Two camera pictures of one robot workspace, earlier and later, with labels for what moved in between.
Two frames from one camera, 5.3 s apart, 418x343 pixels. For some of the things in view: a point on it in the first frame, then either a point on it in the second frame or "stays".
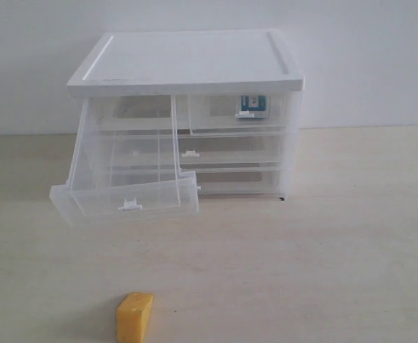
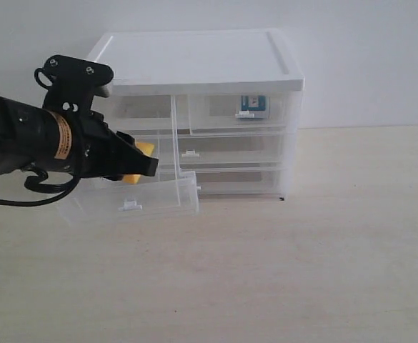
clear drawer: (126, 164) stays
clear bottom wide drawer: (239, 182) stays
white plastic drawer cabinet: (219, 106) stays
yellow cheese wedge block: (133, 317) to (147, 148)
